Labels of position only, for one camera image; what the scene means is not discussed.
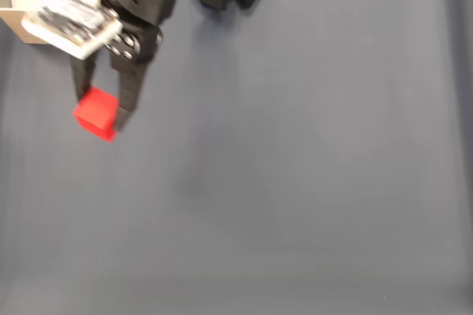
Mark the beige open box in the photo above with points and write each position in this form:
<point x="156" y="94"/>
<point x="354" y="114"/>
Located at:
<point x="11" y="21"/>

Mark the red cube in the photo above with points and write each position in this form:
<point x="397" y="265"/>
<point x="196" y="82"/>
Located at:
<point x="96" y="111"/>

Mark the white camera board with mount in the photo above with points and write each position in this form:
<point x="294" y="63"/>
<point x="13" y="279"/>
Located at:
<point x="70" y="24"/>

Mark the grey table mat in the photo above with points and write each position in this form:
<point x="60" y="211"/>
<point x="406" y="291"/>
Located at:
<point x="258" y="182"/>

